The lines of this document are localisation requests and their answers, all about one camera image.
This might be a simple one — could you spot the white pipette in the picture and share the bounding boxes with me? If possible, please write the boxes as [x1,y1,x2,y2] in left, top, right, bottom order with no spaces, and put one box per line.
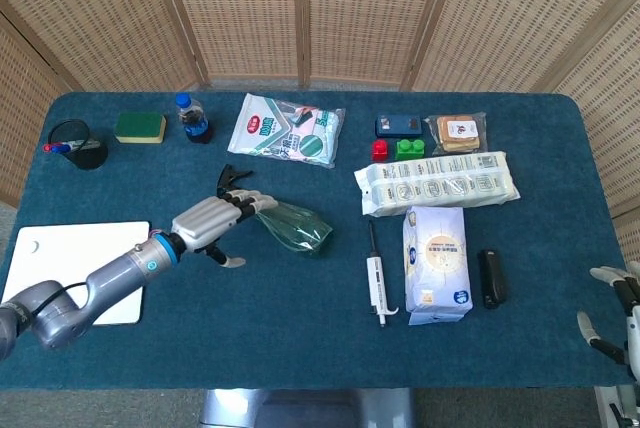
[366,220,400,329]

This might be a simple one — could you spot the white rectangular board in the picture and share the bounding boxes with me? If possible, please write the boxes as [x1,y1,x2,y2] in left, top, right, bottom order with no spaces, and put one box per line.
[2,220,151,326]

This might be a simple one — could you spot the green toy block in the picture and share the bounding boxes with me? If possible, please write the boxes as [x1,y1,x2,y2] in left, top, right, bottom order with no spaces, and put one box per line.
[395,138,426,161]

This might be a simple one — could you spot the packaged biscuits clear wrapper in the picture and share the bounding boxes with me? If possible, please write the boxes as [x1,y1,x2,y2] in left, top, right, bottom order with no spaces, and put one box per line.
[423,111,489,157]

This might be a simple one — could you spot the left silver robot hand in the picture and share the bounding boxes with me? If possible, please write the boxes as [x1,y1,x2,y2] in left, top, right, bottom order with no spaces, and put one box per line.
[171,189,279,269]

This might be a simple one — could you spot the green and yellow sponge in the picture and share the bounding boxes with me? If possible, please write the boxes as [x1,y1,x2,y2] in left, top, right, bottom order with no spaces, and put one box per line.
[114,112,168,145]

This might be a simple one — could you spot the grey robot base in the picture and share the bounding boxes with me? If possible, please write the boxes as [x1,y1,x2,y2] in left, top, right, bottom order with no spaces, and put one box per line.
[198,387,417,428]

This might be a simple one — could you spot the black mesh pen holder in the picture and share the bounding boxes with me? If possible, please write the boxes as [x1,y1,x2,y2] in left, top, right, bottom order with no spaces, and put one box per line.
[47,118,109,172]

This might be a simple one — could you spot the blue capped marker pen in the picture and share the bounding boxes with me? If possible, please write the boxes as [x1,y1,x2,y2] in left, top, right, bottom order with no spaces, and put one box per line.
[49,139,101,155]

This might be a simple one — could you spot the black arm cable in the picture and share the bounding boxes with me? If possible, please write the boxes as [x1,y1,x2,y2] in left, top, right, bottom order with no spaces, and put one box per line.
[34,281,89,322]

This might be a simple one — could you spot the packaged cleaning cloths bag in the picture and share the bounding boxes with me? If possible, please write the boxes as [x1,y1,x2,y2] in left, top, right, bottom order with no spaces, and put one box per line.
[227,93,347,169]

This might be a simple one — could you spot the small dark blue box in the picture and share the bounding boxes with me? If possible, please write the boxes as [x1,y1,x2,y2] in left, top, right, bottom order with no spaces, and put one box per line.
[375,114,423,139]

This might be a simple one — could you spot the black stapler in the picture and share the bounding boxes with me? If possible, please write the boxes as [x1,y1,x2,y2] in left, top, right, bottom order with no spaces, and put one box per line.
[478,248,508,309]

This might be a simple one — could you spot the lavender tissue pack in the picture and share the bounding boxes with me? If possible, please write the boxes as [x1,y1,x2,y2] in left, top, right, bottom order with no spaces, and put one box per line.
[402,206,474,326]

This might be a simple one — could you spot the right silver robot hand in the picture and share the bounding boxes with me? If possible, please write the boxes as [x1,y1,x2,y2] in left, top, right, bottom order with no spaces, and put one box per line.
[576,261,640,379]

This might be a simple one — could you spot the bamboo folding screen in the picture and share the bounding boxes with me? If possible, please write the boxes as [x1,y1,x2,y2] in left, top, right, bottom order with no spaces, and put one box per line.
[0,0,640,294]

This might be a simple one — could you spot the long white printed packet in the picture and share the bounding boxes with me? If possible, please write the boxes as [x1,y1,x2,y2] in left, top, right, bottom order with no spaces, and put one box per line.
[354,150,521,218]

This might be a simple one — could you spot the cola bottle blue cap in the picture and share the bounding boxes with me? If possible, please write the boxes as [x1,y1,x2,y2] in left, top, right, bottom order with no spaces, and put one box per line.
[175,93,214,145]

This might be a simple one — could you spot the green spray bottle black trigger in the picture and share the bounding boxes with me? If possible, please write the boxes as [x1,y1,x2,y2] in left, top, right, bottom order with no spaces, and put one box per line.
[216,163,335,257]

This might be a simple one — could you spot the blue tablecloth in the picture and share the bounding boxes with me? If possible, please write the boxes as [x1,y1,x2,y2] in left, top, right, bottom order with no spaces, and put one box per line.
[0,91,634,390]

